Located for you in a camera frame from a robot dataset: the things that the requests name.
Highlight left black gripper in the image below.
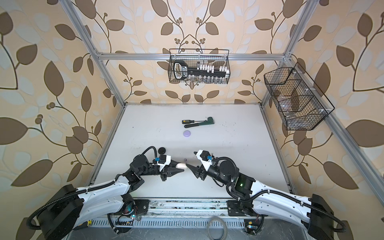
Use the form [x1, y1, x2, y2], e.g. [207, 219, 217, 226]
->
[138, 159, 184, 182]

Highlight white earbud charging case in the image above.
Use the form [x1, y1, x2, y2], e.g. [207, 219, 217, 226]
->
[176, 163, 188, 170]

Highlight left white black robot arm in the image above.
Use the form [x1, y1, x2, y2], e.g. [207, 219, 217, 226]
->
[26, 146, 187, 240]

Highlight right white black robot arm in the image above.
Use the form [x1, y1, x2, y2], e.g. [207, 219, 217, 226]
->
[187, 156, 348, 240]

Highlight black round earbud case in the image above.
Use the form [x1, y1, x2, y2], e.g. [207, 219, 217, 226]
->
[158, 147, 166, 155]

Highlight purple round earbud case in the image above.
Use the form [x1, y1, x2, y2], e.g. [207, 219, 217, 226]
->
[183, 130, 191, 138]

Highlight black yellow screwdriver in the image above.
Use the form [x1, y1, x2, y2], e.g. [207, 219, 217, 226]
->
[182, 120, 203, 125]

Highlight black tool set in basket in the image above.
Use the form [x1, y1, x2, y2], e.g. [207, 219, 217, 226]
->
[171, 60, 231, 81]

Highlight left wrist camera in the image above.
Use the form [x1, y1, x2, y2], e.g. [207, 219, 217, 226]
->
[153, 155, 172, 166]

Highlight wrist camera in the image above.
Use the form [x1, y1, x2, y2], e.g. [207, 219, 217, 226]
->
[194, 150, 213, 171]
[153, 155, 172, 166]

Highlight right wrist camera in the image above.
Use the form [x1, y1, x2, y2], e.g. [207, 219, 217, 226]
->
[194, 150, 213, 171]

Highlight green handled tool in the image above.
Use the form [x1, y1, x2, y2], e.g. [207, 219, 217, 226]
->
[184, 117, 215, 129]

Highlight back wire basket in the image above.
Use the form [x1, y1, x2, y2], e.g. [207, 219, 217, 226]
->
[168, 48, 231, 85]

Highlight side wire basket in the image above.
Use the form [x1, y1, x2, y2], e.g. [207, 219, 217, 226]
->
[264, 63, 335, 131]

